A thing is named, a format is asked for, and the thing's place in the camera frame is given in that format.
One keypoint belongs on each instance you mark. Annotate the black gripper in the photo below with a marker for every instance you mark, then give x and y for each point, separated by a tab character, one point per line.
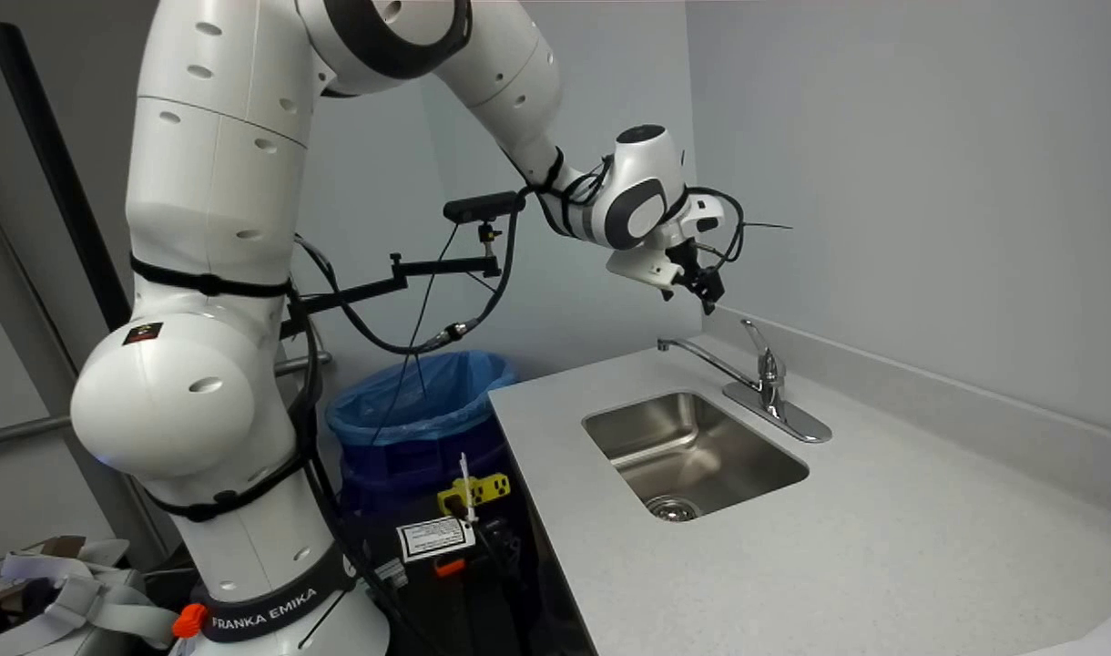
707	279

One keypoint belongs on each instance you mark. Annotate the chrome sink faucet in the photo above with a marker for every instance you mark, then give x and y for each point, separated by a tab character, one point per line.
768	393

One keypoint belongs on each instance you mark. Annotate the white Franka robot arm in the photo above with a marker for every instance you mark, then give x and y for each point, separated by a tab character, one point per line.
228	305

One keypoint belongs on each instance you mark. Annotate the stainless steel sink basin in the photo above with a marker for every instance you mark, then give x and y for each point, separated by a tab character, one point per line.
695	455

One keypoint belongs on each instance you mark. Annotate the yellow tag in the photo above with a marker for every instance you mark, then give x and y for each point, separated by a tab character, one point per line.
473	491

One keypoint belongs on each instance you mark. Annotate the blue lined trash bin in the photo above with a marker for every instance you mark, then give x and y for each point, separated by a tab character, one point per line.
422	425

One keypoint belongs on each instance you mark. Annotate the white label card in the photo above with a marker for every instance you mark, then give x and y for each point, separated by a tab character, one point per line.
437	538

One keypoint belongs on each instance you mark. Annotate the orange round knob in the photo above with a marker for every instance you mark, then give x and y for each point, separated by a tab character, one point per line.
191	619

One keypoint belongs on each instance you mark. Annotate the grey white fabric bag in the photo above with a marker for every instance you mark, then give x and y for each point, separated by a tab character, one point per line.
67	604

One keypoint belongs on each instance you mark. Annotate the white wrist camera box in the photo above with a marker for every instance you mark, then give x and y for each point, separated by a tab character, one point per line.
668	286

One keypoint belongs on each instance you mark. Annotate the black stereo camera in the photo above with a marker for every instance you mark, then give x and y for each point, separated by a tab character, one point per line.
484	206

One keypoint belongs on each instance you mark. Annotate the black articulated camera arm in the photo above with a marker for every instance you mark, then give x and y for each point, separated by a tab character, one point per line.
383	286

